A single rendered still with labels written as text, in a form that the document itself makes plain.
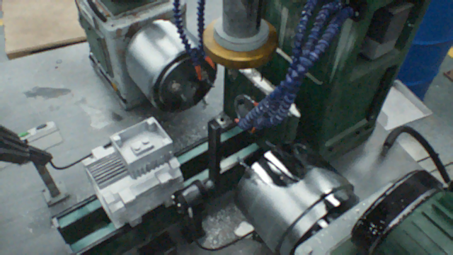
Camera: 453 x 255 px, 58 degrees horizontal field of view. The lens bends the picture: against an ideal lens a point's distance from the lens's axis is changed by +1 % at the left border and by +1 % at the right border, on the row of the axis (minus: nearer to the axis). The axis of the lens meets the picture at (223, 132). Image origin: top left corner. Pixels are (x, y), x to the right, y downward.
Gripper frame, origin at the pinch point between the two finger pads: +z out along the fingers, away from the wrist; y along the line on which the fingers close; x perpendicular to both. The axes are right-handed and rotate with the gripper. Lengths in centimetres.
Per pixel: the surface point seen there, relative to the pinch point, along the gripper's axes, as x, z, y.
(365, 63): -74, 40, -20
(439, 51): -144, 158, 11
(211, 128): -33.1, 11.4, -19.6
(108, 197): -3.8, 12.9, -12.9
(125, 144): -13.6, 15.2, -2.7
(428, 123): -105, 147, -17
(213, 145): -30.4, 16.1, -20.2
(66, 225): 14.5, 22.2, -3.3
